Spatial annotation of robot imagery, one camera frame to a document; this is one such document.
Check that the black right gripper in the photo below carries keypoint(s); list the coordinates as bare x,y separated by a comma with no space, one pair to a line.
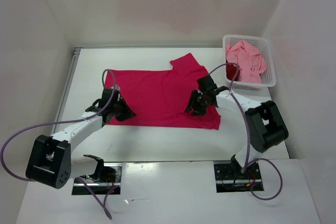
198,110

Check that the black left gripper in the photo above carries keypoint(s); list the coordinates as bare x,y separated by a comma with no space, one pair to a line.
127,113

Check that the magenta t shirt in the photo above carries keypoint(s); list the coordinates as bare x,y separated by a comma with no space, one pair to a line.
159,98

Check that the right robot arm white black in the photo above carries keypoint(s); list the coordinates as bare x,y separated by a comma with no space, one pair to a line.
263,121

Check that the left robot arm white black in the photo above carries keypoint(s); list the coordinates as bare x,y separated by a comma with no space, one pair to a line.
50,161

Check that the dark red t shirt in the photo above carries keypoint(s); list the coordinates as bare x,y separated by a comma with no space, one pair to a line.
230,71

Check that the light pink t shirt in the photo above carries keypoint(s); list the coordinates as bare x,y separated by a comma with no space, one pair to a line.
248,60

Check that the white plastic laundry basket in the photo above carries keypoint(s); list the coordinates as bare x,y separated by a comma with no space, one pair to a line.
269,76

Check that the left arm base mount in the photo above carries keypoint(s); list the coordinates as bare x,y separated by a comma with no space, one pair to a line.
108,178

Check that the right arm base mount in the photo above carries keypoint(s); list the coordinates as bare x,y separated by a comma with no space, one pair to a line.
227,182

